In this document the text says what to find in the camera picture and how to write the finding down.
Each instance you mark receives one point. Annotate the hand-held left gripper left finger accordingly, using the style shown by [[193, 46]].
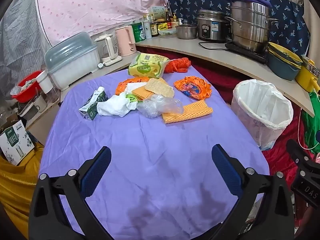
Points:
[[100, 165]]

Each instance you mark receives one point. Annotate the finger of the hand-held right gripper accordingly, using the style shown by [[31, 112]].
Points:
[[295, 150]]

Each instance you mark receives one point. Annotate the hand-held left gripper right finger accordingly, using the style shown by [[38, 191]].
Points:
[[225, 170]]

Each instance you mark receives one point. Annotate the white lined waste bin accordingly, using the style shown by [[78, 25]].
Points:
[[250, 120]]

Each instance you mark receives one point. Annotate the green white milk carton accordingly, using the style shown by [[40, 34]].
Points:
[[91, 106]]

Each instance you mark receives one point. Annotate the white tissue paper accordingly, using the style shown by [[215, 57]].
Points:
[[112, 106]]

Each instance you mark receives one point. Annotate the long orange foam net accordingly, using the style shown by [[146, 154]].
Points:
[[187, 112]]

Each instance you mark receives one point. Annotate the white paper towel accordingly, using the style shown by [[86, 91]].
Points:
[[130, 88]]

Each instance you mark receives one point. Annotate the short orange foam net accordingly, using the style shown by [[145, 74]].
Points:
[[141, 92]]

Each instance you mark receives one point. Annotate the clear plastic bag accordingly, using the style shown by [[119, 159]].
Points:
[[160, 106]]

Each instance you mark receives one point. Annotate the orange blue snack wrapper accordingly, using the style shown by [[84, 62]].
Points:
[[192, 87]]

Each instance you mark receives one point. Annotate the beige loofah pad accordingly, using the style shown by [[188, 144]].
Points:
[[160, 87]]

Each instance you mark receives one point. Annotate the green yellow snack bag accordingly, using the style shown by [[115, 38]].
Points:
[[147, 66]]

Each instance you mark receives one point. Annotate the red orange plastic bag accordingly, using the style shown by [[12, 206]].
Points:
[[178, 64]]

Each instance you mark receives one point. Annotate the purple tablecloth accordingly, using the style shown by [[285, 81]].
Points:
[[150, 142]]

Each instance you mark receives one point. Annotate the yellow pot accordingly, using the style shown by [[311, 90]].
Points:
[[305, 77]]

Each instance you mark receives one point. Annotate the blue basins yellow rim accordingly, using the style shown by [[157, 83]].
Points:
[[282, 67]]

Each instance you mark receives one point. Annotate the yellow cloth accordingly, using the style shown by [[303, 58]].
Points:
[[15, 185]]

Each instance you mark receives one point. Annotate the white plug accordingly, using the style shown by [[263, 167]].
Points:
[[101, 65]]

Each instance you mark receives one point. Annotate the white covered dish rack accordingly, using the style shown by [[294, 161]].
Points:
[[72, 67]]

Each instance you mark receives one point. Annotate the red basin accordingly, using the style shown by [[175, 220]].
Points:
[[25, 92]]

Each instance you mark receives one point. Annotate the black induction cooker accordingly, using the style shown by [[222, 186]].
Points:
[[250, 53]]

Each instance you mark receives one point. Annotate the white glass kettle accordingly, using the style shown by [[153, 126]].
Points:
[[110, 47]]

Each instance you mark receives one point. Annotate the pink electric kettle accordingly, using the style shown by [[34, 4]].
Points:
[[123, 42]]

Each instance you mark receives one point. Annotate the large steel steamer pot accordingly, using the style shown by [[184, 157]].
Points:
[[250, 30]]

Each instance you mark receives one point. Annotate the green can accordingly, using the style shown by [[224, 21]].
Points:
[[136, 32]]

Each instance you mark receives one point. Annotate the steel rice cooker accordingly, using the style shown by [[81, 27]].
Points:
[[212, 30]]

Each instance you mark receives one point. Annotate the small steel pot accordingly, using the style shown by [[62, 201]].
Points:
[[186, 32]]

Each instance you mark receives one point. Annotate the pale blue bottle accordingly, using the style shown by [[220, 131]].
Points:
[[147, 30]]

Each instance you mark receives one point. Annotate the grey patterned plastic sheet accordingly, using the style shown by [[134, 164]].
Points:
[[20, 42]]

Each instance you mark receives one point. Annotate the dark bottle white label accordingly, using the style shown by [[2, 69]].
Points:
[[154, 28]]

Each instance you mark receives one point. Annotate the clear food container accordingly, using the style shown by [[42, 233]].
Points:
[[167, 33]]

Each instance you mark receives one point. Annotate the yellow label jar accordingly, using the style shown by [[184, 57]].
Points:
[[163, 26]]

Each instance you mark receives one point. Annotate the pump bottle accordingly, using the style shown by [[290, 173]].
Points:
[[175, 21]]

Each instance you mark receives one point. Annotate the pink dotted cloth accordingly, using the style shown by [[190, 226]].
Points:
[[100, 5]]

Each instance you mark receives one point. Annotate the dark bottle red label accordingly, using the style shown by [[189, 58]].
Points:
[[168, 20]]

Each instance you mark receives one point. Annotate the white green carton box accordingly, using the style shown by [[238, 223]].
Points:
[[156, 12]]

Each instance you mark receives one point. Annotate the blue printed cloth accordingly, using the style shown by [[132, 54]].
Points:
[[195, 2]]

